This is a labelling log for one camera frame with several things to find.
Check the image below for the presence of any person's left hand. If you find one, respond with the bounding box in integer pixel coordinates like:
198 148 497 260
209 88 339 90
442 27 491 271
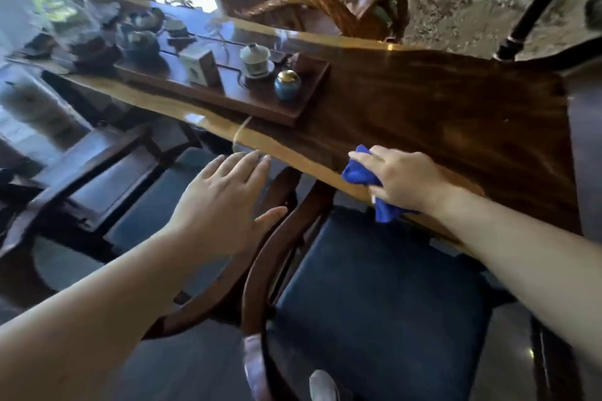
165 150 288 268

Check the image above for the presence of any person's right hand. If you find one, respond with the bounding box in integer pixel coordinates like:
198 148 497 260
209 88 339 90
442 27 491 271
348 145 455 218

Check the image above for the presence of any blue cleaning cloth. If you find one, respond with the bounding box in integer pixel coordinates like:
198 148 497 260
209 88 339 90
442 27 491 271
341 144 419 224

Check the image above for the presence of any person's left forearm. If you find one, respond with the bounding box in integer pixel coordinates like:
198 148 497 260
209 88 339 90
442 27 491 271
0 223 226 401

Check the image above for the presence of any person's right forearm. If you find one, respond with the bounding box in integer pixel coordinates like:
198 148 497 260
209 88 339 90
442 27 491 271
432 185 602 361

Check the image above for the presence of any dark wooden tea tray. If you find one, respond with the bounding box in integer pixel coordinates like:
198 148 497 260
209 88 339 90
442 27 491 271
114 27 331 128

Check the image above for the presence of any dark blue seat cushion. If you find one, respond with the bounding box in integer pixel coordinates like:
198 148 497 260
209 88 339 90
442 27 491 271
267 207 494 401
104 147 227 253

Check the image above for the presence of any blue jar with gold lid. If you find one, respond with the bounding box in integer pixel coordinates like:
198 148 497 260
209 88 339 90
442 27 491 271
274 69 303 102

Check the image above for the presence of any white saucer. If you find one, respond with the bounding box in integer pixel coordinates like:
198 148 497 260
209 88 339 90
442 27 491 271
238 60 276 81

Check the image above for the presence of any small pale square box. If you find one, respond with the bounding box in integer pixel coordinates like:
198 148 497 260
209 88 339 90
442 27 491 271
178 45 222 88

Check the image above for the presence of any white lidded tea cup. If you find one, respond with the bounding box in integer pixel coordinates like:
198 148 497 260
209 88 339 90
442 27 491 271
239 43 272 76

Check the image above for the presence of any dark round teapot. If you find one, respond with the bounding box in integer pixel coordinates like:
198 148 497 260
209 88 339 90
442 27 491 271
129 7 166 33
118 29 161 59

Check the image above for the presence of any small dark lidded cup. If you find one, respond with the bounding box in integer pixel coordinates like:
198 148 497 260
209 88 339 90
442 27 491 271
164 18 190 38

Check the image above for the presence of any white shoe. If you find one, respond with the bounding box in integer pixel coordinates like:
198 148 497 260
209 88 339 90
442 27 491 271
309 370 340 401

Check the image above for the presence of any black pole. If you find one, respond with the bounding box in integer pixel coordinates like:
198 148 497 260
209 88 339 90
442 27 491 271
494 0 589 62

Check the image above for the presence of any wooden armchair frame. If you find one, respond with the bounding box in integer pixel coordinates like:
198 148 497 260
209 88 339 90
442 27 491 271
143 166 584 401
0 123 200 258

